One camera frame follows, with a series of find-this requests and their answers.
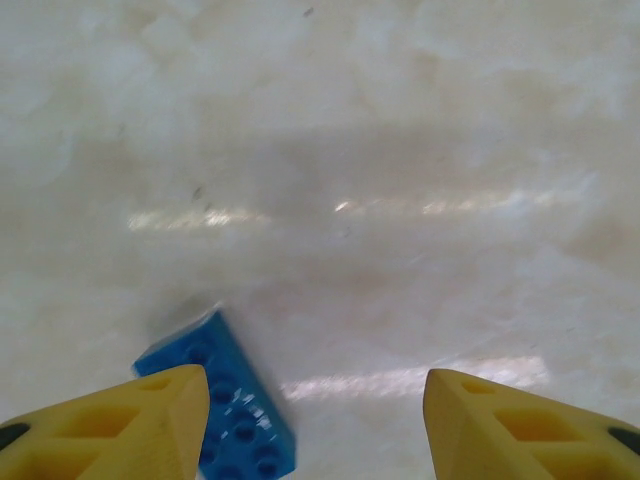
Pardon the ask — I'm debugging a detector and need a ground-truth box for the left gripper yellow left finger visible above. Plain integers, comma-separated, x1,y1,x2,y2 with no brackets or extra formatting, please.
0,364,211,480

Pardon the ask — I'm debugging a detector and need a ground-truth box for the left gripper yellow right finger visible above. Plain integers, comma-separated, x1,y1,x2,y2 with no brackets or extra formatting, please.
422,368,640,480

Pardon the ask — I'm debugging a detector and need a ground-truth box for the long blue lego brick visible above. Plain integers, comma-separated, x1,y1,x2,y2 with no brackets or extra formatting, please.
130,306,299,480

